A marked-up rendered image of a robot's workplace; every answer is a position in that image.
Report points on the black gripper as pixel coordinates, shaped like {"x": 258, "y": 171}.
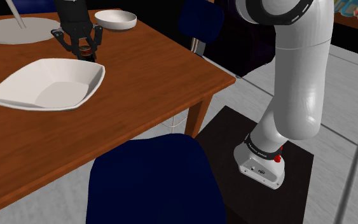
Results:
{"x": 72, "y": 17}

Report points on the small dark red-capped bottle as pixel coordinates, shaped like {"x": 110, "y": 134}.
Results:
{"x": 85, "y": 53}

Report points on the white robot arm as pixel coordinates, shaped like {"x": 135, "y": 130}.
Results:
{"x": 301, "y": 77}

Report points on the white round bowl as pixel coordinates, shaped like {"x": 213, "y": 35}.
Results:
{"x": 115, "y": 20}

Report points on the white square bowl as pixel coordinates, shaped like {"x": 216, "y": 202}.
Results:
{"x": 50, "y": 85}

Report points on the brown wooden table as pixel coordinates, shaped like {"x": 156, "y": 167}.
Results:
{"x": 129, "y": 93}

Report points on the dark blue chair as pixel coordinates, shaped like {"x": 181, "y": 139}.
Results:
{"x": 201, "y": 21}
{"x": 154, "y": 183}

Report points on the dark robot stand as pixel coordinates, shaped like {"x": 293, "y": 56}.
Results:
{"x": 253, "y": 198}

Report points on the wooden shelf with books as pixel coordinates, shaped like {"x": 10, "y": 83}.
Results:
{"x": 357, "y": 17}

